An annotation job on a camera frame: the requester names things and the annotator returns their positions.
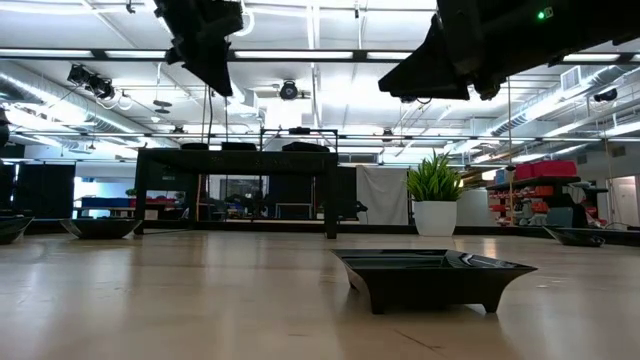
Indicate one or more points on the green plant in white pot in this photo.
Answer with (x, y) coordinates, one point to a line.
(435, 212)

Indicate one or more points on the black square mini plate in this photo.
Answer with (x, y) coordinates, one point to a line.
(430, 287)
(239, 147)

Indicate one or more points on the small red storage bin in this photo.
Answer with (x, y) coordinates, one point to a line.
(523, 172)

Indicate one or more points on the blue storage bin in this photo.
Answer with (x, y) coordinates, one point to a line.
(502, 176)

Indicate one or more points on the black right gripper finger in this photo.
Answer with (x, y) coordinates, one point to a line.
(430, 75)

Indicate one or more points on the black upright panel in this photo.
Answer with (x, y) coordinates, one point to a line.
(346, 192)

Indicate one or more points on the black rounded mini plate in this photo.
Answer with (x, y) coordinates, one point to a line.
(305, 148)
(100, 230)

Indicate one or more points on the black perforated metal rack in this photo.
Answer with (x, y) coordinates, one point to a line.
(235, 162)

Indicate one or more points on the black metal frame stand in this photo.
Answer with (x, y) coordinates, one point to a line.
(299, 131)

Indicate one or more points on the white hanging sheet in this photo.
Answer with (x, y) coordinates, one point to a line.
(382, 195)

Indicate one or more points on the large red storage bin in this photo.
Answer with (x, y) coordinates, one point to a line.
(555, 168)

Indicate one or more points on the black overhead light bar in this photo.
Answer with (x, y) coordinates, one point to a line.
(357, 56)

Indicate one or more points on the white door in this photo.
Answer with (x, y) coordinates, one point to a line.
(624, 200)

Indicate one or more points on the black teardrop mini plate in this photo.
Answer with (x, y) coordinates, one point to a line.
(12, 230)
(575, 237)
(194, 147)

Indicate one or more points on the black storage shelf unit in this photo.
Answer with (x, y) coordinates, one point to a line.
(550, 200)

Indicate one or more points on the black round overhead camera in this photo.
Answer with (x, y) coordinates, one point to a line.
(288, 91)

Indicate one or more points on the black mounted camera pair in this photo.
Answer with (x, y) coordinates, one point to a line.
(92, 82)

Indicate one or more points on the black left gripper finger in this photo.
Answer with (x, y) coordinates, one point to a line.
(217, 65)

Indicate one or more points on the small black mounted camera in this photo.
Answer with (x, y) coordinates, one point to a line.
(606, 95)

